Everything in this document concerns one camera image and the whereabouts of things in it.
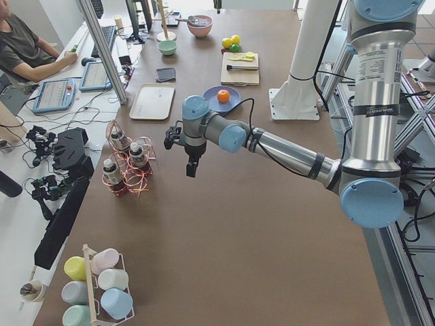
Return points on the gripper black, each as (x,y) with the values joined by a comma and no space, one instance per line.
(194,153)

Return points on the blue round plate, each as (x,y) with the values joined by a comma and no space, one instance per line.
(211,95)

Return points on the orange mandarin fruit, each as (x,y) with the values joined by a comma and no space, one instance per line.
(223,96)

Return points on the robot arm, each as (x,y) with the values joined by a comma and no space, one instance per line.
(367,182)

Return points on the tea bottle top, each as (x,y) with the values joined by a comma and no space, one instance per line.
(137,156)

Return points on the tea bottle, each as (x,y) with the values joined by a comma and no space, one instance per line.
(120,141)
(137,156)
(113,178)

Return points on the tea bottle lower outer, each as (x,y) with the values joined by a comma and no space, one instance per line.
(120,141)

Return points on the cream rabbit tray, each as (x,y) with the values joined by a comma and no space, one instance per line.
(152,102)

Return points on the tea bottle lower middle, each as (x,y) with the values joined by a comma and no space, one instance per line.
(113,178)

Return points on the grey folded cloth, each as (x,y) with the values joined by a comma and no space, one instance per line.
(166,74)

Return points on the bamboo cutting board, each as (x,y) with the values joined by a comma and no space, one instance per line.
(239,78)

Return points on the lemon slice thin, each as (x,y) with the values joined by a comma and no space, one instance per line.
(239,56)

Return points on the green ceramic bowl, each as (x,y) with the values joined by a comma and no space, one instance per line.
(167,47)

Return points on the yellow plastic knife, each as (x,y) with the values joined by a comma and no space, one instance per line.
(246,59)

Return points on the green lime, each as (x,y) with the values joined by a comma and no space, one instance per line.
(234,48)

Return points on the pink cup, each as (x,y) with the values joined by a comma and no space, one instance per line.
(103,260)

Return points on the far teach pendant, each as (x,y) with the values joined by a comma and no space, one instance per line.
(94,78)

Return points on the teach pendant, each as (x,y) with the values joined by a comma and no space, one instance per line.
(55,95)
(94,78)

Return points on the wooden cup rack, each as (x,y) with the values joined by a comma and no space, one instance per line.
(97,315)

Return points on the yellow lemon outer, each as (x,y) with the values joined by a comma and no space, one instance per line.
(235,39)

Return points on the white cup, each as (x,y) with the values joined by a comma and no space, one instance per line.
(113,278)

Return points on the pink bowl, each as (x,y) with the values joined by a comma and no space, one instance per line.
(201,31)

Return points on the steel ice scoop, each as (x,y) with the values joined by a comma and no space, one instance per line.
(194,20)

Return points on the yellow cup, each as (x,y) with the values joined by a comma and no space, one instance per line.
(75,268)

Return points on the near teach pendant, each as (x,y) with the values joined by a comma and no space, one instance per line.
(55,95)

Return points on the blue cup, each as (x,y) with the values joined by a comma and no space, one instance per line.
(117,304)

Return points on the grey cup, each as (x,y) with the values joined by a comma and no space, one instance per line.
(75,293)

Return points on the mint green cup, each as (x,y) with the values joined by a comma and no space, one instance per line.
(77,315)

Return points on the seated person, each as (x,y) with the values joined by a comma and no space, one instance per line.
(25,56)

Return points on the copper wire bottle rack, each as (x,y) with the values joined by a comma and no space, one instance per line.
(134,178)

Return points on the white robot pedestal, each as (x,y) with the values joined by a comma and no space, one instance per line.
(297,98)

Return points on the aluminium frame post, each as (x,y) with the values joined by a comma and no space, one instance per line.
(94,28)

